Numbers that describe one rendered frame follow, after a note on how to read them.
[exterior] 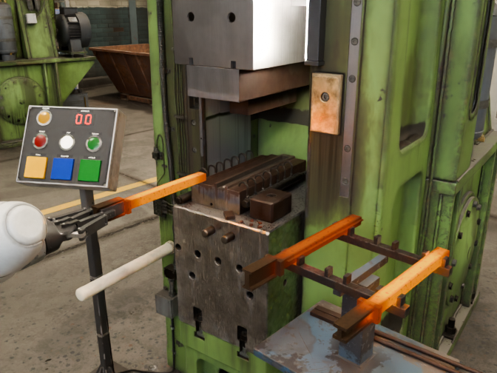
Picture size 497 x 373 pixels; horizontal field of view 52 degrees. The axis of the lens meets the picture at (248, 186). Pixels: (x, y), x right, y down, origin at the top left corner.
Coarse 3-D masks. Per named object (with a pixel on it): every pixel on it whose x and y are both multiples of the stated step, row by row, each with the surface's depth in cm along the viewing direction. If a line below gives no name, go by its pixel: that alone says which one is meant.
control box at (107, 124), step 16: (32, 112) 181; (48, 112) 180; (64, 112) 179; (80, 112) 178; (96, 112) 177; (112, 112) 176; (32, 128) 180; (48, 128) 179; (64, 128) 178; (80, 128) 177; (96, 128) 176; (112, 128) 175; (32, 144) 179; (48, 144) 178; (80, 144) 176; (112, 144) 174; (48, 160) 176; (80, 160) 175; (112, 160) 174; (48, 176) 175; (112, 176) 175
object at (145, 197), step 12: (180, 180) 146; (192, 180) 148; (204, 180) 152; (144, 192) 135; (156, 192) 136; (168, 192) 140; (96, 204) 123; (108, 204) 123; (132, 204) 130; (120, 216) 127
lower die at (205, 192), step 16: (256, 160) 194; (288, 160) 189; (304, 160) 190; (224, 176) 173; (272, 176) 172; (288, 176) 182; (304, 176) 192; (192, 192) 170; (208, 192) 166; (224, 192) 162; (240, 192) 158; (224, 208) 163; (240, 208) 160
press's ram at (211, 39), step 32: (192, 0) 148; (224, 0) 142; (256, 0) 137; (288, 0) 150; (192, 32) 151; (224, 32) 145; (256, 32) 140; (288, 32) 154; (224, 64) 148; (256, 64) 143
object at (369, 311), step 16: (432, 256) 112; (448, 256) 115; (416, 272) 106; (384, 288) 100; (400, 288) 100; (368, 304) 93; (384, 304) 95; (352, 320) 89; (368, 320) 93; (336, 336) 88; (352, 336) 89
